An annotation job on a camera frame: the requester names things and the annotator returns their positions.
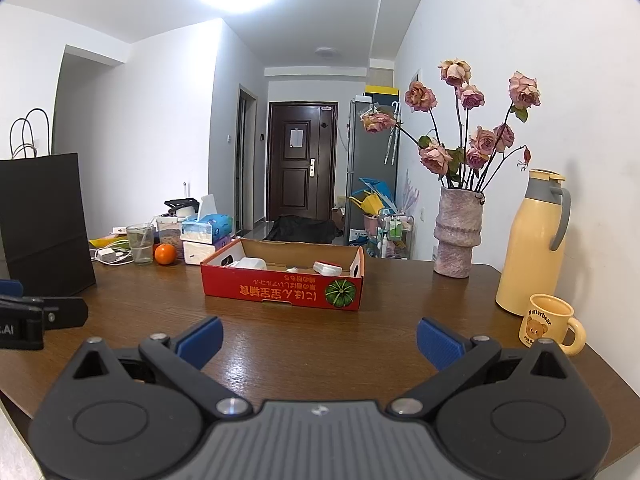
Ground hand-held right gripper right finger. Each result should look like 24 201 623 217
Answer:
385 316 571 421

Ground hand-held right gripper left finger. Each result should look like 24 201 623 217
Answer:
70 316 256 421

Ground red printed cardboard box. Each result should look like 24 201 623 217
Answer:
200 238 366 312

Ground translucent plastic container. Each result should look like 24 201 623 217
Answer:
227 257 267 273

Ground black paper bag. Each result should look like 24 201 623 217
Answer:
0 108 97 297

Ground purple and white tissue pack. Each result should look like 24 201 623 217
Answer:
182 232 236 266

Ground glass cup with straw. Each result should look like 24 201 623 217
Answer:
126 215 154 266

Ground pink textured vase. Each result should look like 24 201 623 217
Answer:
433 186 485 279

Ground yellow bear mug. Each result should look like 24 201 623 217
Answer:
518 293 587 357

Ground clear food storage container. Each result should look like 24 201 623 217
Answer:
156 215 183 248

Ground blue tissue pack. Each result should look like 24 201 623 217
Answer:
181 195 234 242

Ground yellow thermos jug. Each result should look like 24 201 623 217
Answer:
495 169 572 317

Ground black folding chair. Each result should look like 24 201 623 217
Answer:
262 215 343 245

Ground purple hangers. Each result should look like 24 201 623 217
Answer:
402 169 421 216

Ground yellow plastic dustpan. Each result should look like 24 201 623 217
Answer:
348 195 388 221

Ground dark brown door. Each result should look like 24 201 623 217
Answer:
267 101 333 222

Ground dried pink rose bouquet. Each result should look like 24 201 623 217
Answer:
361 57 542 193

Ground grey refrigerator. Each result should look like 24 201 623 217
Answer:
346 98 401 246

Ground hanging folded umbrella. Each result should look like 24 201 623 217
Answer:
385 101 402 166

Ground yellow and black box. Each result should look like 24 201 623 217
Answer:
364 85 401 102

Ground white cable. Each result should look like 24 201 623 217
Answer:
90 247 133 266

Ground wire shelf cart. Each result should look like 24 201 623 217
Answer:
377 208 415 260

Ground blue plastic frame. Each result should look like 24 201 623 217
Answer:
357 177 393 198

